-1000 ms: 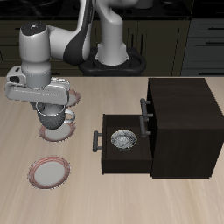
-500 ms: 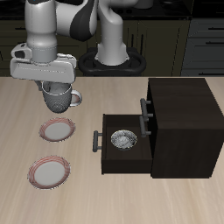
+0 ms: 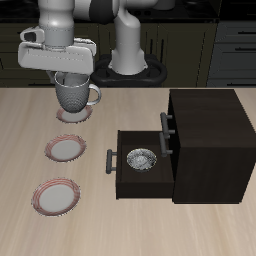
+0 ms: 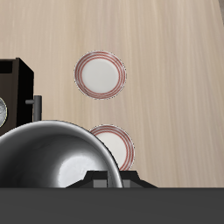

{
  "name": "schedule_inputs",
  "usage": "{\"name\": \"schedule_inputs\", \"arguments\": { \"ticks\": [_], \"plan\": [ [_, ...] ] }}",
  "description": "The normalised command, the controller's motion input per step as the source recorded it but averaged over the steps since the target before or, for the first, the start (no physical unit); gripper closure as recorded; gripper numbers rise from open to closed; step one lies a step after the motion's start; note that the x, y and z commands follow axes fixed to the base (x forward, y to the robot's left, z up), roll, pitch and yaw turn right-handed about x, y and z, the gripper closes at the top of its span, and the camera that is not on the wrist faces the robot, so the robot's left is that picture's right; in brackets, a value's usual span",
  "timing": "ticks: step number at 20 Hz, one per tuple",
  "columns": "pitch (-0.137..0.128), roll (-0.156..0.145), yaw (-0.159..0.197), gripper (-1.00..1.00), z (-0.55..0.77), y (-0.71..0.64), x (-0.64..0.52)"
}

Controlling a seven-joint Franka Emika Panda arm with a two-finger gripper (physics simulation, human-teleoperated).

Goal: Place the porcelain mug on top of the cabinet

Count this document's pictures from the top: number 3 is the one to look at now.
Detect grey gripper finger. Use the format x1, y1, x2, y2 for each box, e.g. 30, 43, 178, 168
46, 70, 58, 85
64, 73, 81, 87

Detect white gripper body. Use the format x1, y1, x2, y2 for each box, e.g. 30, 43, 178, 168
17, 37, 98, 75

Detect grey porcelain mug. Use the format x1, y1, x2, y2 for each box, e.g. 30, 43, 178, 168
53, 71, 102, 114

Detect dark wooden cabinet drawer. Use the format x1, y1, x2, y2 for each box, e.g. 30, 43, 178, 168
114, 129, 176, 201

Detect dark wooden cabinet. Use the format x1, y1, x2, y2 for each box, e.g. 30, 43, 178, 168
166, 88, 256, 205

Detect red rimmed white plate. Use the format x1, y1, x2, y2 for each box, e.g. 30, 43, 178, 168
44, 133, 88, 164
55, 104, 94, 125
31, 177, 82, 217

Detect small fluted glass dish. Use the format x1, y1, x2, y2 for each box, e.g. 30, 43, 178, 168
125, 147, 158, 173

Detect dark kitchen cupboards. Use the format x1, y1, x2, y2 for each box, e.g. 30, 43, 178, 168
0, 0, 256, 89

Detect grey kitchen drawer unit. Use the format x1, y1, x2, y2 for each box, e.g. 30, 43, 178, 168
206, 20, 256, 88

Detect flat black base plate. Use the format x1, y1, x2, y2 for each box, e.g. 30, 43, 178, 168
90, 53, 168, 89

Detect grey drawer handle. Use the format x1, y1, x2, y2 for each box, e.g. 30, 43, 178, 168
158, 131, 175, 158
159, 111, 176, 136
105, 148, 119, 175

